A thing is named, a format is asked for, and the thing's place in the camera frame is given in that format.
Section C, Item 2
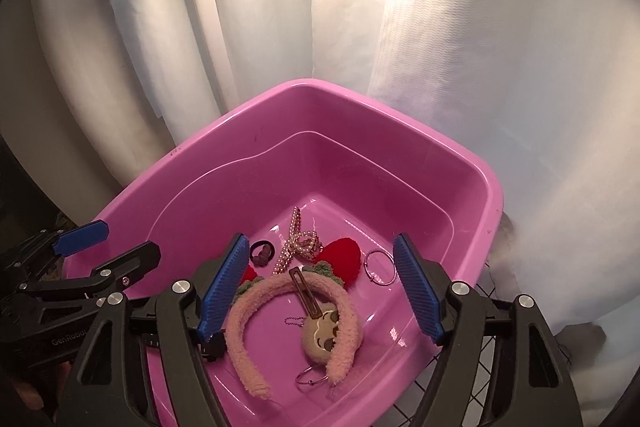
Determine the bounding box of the beige plush face keychain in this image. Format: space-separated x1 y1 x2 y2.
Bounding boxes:
284 299 347 365

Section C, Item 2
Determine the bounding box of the white curtain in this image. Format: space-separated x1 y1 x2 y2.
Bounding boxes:
0 0 640 358

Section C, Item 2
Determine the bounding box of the pink plastic basin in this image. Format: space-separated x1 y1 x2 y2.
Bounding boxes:
64 78 504 427

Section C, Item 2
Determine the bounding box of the white black-grid tablecloth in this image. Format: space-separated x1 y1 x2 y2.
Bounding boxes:
395 282 506 427

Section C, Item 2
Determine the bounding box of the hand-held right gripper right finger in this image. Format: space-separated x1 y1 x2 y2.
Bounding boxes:
392 233 583 427

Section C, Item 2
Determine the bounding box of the pink fuzzy strawberry headband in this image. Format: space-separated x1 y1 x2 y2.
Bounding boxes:
225 237 363 400

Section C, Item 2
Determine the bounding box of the silver bangle with clasp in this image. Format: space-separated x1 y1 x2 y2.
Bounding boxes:
295 364 331 392

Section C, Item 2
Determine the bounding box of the black hair tie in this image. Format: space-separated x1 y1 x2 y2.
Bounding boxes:
248 241 276 268

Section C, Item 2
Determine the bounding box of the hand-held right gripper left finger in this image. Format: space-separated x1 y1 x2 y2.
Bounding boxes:
57 233 251 427

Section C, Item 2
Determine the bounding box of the pearl bow hair claw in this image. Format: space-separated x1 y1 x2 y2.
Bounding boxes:
272 206 323 274

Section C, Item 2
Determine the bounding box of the thin silver hoop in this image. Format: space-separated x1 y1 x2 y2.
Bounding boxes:
362 249 398 286

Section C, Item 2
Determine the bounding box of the dark hollow hair clip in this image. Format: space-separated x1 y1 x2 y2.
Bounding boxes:
288 267 322 321

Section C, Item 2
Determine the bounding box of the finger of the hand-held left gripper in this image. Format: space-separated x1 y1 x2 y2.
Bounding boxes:
20 241 162 301
0 219 110 279

